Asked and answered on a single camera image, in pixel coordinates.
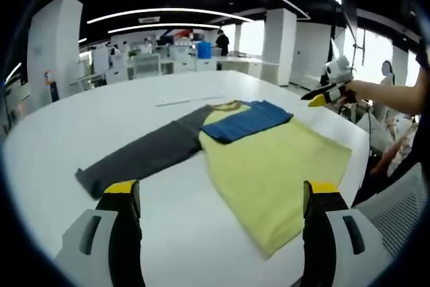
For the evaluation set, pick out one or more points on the white slatted chair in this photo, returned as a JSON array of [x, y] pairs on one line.
[[147, 64]]

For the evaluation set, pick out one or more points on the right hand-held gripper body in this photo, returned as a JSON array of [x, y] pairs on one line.
[[339, 70]]

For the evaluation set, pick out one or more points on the white template strip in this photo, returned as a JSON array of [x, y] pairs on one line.
[[174, 101]]

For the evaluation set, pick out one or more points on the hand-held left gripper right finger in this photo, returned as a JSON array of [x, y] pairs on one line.
[[319, 233]]

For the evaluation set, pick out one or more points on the white square pillar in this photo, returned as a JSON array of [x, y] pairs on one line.
[[279, 45], [53, 41]]

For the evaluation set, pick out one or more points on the yellow blue grey garment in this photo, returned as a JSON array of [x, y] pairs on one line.
[[268, 166]]

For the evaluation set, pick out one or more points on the blue container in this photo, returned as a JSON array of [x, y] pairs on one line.
[[204, 50]]

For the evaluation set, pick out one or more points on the small black cabinet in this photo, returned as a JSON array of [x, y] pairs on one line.
[[54, 92]]

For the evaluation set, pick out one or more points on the black light stand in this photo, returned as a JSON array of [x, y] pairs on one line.
[[363, 48]]

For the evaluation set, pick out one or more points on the long white counter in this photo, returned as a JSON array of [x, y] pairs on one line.
[[238, 65]]

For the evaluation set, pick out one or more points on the grey mesh office chair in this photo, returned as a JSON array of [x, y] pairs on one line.
[[393, 219]]

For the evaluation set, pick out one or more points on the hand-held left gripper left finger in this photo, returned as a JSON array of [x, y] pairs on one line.
[[124, 233]]

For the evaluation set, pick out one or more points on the person's right hand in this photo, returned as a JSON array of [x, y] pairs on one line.
[[358, 91]]

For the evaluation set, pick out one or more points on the ceiling air vent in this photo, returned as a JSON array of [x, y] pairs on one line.
[[149, 19]]

